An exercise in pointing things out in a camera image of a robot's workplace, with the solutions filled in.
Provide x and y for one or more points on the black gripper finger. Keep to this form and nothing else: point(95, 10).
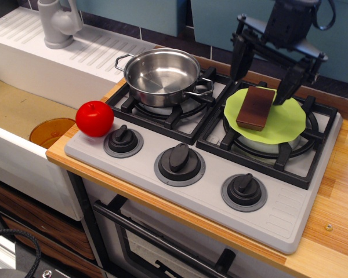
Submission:
point(242, 58)
point(295, 76)

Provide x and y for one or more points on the grey toy faucet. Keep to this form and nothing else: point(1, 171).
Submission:
point(58, 25)

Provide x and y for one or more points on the white toy sink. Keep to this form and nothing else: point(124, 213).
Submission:
point(37, 84)

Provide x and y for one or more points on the black stove knob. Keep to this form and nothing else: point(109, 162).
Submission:
point(123, 142)
point(244, 193)
point(179, 166)

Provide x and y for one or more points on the red toy apple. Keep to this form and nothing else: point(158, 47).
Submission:
point(94, 118)

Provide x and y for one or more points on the black burner grate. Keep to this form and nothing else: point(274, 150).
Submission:
point(183, 122)
point(295, 162)

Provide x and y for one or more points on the black left burner grate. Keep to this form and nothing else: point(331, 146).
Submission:
point(183, 122)

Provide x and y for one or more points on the grey toy stove top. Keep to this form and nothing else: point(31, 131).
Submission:
point(279, 224)

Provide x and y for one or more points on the black right burner grate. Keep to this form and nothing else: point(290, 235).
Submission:
point(295, 162)

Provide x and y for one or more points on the black middle stove knob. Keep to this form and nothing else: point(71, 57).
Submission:
point(179, 166)

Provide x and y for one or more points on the black right stove knob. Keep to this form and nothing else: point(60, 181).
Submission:
point(244, 193)

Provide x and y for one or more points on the orange plastic bowl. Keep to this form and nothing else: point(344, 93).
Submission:
point(48, 132)

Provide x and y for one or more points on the wooden drawer fronts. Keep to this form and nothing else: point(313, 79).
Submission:
point(62, 240)

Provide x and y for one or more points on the teal wall cabinet right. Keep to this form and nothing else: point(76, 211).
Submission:
point(215, 21)

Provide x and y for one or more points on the stainless steel pot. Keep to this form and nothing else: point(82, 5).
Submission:
point(163, 77)

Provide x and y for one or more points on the light green plate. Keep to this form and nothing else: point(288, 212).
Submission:
point(284, 123)

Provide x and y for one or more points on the black oven door handle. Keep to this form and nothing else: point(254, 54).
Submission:
point(112, 211)

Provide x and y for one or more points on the black left stove knob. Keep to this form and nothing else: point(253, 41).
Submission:
point(123, 142)

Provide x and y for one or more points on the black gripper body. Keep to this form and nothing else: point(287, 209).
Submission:
point(287, 28)

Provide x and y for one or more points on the brown chocolate bar block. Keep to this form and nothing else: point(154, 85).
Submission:
point(255, 108)

